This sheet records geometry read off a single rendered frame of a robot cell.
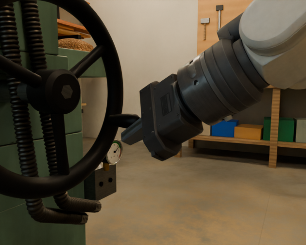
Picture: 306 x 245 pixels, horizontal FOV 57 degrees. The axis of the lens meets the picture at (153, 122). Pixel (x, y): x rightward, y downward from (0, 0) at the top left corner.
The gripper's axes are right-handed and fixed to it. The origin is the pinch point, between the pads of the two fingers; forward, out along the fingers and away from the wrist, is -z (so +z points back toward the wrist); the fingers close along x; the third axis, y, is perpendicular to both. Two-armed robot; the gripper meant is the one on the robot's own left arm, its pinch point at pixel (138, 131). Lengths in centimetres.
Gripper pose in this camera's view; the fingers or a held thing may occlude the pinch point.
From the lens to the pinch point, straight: 43.2
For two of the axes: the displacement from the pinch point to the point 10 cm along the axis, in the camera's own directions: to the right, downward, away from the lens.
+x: -0.8, -8.1, 5.8
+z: 7.4, -4.4, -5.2
